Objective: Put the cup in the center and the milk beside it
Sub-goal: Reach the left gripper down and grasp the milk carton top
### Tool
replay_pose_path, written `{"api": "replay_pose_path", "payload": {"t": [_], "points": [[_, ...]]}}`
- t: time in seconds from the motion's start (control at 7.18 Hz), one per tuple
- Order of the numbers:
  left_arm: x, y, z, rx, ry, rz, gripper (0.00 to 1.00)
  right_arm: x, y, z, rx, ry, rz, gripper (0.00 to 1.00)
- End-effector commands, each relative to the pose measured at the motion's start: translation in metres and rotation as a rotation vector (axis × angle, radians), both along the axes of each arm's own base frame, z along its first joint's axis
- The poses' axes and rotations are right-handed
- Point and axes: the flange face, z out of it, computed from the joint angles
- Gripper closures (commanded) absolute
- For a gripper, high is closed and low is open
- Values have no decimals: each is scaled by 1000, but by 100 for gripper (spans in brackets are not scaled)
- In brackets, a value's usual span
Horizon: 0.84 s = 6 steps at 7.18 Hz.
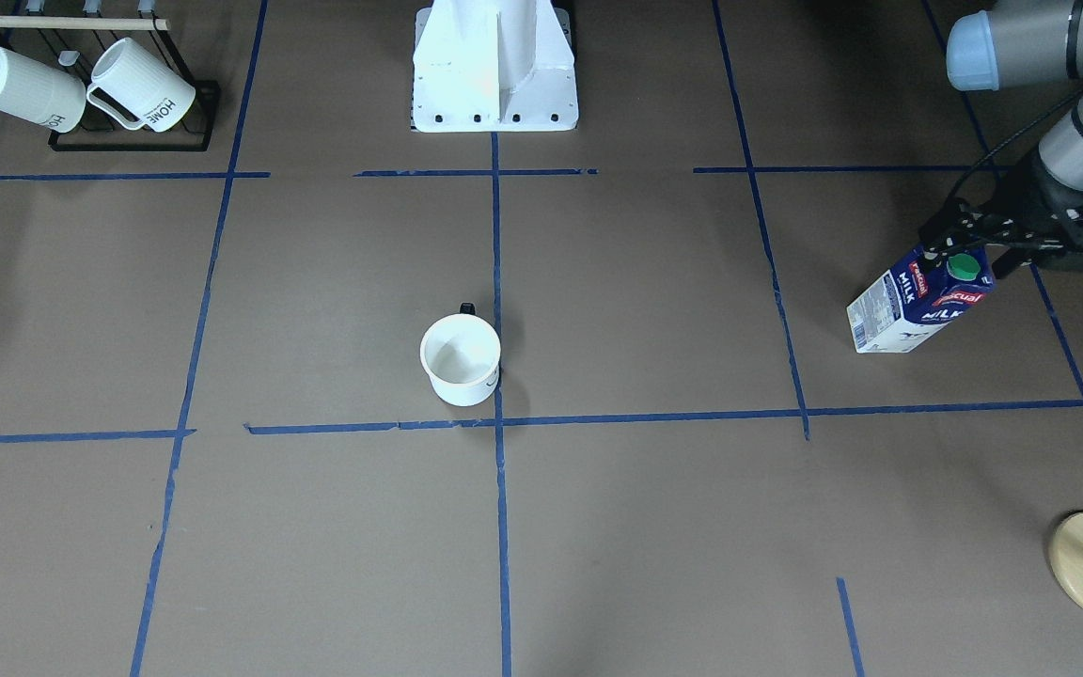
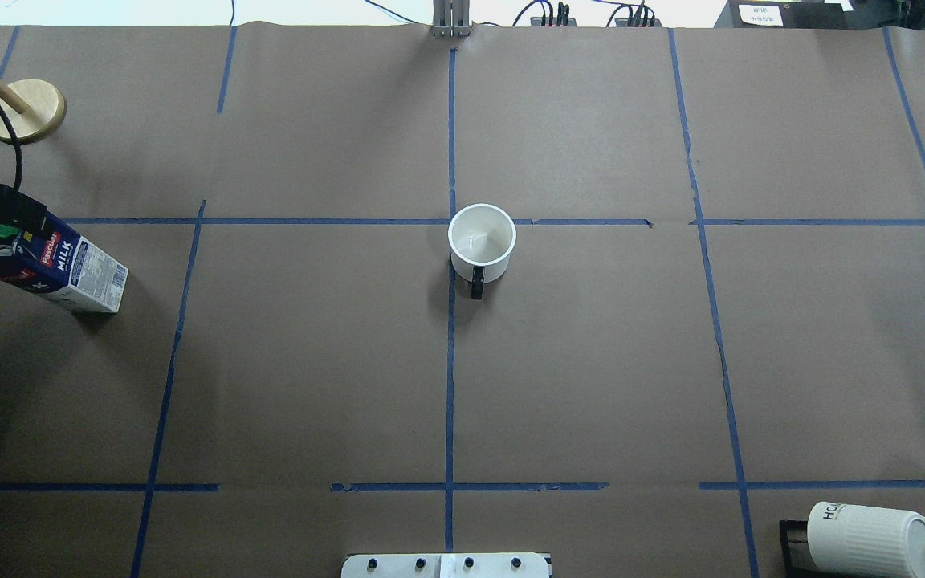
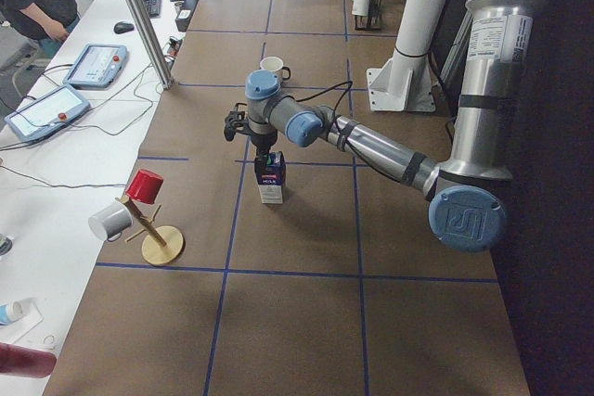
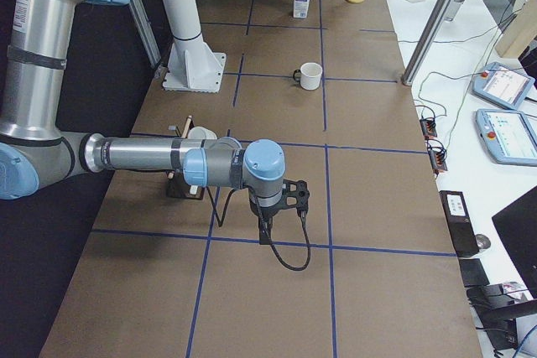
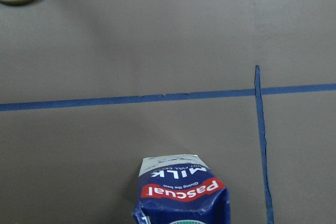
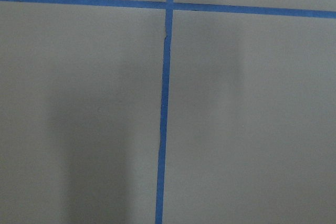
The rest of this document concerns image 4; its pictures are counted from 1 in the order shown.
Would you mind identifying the white cup on rack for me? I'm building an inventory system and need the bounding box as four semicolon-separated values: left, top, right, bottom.
187;126;218;140

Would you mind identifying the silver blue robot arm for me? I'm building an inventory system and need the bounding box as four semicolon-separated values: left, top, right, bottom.
1;3;154;249

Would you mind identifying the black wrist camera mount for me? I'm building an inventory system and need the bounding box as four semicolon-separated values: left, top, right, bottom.
279;179;310;215

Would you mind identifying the teach pendant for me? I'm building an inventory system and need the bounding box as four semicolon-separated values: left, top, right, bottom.
475;109;536;167
470;62;534;110

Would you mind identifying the white camera pole with base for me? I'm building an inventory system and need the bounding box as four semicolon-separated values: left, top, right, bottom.
163;0;227;93

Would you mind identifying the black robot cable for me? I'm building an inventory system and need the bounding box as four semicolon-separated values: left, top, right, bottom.
208;186;312;271

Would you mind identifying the black power adapter box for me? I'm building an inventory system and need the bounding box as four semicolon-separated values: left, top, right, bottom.
439;190;479;257

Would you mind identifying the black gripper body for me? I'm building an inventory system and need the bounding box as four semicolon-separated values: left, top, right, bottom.
249;194;282;220

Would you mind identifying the aluminium frame post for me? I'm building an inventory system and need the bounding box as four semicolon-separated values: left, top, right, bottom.
401;0;453;86

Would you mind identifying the far teach pendant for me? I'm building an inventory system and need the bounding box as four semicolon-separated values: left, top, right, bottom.
470;62;534;110

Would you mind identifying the white mug black handle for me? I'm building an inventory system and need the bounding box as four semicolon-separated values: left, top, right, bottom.
293;62;323;91

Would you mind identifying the near teach pendant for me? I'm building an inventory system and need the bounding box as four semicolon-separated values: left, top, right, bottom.
475;109;536;167

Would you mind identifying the black cup rack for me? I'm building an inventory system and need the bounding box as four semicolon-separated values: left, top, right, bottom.
166;115;205;200

